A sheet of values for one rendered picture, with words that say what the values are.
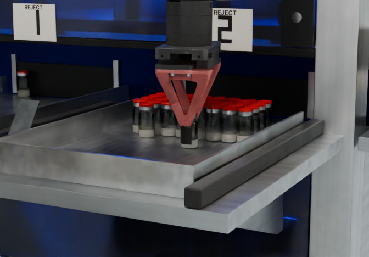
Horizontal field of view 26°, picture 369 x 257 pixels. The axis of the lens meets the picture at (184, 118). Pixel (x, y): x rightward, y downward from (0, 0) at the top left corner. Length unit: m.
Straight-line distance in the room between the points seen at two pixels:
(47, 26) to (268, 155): 0.53
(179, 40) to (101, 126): 0.21
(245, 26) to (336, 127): 0.19
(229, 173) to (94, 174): 0.14
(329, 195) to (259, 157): 0.27
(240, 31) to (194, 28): 0.19
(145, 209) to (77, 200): 0.08
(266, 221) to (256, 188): 0.27
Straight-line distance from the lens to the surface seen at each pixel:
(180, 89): 1.03
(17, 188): 0.88
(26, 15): 1.35
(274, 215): 1.15
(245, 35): 1.15
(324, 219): 1.16
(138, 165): 0.82
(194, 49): 0.95
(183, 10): 0.97
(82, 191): 0.84
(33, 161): 0.90
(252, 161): 0.88
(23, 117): 1.05
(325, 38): 1.11
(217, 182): 0.80
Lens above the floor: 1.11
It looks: 11 degrees down
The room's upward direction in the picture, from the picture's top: straight up
